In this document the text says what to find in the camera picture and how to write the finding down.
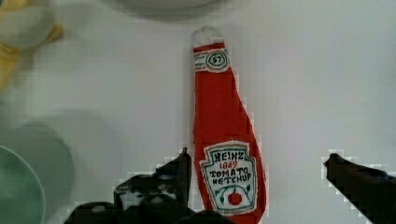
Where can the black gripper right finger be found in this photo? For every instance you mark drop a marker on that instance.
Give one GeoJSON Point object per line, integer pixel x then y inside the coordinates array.
{"type": "Point", "coordinates": [371, 191]}

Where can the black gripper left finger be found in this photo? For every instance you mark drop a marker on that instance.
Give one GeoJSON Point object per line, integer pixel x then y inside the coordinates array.
{"type": "Point", "coordinates": [159, 198]}

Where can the red plush ketchup bottle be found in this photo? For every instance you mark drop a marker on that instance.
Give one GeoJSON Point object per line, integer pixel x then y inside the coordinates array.
{"type": "Point", "coordinates": [227, 159]}

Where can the green mug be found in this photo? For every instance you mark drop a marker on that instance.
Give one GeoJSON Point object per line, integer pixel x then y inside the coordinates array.
{"type": "Point", "coordinates": [37, 173]}

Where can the grey round plate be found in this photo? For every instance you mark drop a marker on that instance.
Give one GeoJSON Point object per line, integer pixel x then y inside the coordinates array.
{"type": "Point", "coordinates": [153, 7]}

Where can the plush peeled banana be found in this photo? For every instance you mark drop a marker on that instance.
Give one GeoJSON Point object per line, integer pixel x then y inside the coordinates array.
{"type": "Point", "coordinates": [24, 25]}

